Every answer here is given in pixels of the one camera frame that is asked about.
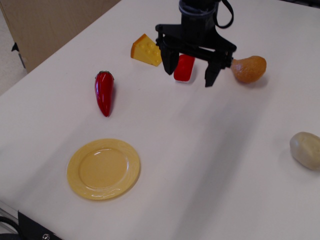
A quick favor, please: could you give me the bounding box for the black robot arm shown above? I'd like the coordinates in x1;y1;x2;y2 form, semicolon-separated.
155;0;237;87

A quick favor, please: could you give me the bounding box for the red tuna sushi toy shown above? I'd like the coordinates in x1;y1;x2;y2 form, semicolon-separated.
173;54;195;83

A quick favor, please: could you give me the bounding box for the toy fried chicken drumstick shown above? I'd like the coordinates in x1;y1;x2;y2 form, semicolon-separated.
231;55;267;84

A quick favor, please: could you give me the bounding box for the yellow toy cheese wedge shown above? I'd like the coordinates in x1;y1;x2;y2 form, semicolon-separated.
130;33;162;67

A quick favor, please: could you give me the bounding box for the brown cardboard panel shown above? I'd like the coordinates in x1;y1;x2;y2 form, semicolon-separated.
0;0;118;72

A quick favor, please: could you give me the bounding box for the aluminium table frame rail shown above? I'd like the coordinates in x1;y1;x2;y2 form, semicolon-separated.
0;199;20;236

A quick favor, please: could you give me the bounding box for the black table corner bracket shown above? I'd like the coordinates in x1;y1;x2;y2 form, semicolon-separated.
17;211;62;240

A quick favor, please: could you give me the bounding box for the beige toy potato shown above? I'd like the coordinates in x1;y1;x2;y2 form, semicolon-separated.
289;131;320;171

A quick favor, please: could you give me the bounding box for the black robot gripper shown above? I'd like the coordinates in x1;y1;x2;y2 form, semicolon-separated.
155;13;237;88

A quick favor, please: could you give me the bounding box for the red toy chili pepper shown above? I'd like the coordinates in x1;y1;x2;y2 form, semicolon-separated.
95;71;114;117

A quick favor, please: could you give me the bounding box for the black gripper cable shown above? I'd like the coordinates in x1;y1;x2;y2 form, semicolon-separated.
214;0;235;29

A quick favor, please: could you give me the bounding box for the yellow plastic plate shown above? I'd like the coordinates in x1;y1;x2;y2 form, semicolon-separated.
66;138;141;201

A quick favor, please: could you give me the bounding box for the black cable at corner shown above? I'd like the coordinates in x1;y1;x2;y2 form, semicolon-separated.
0;215;21;240

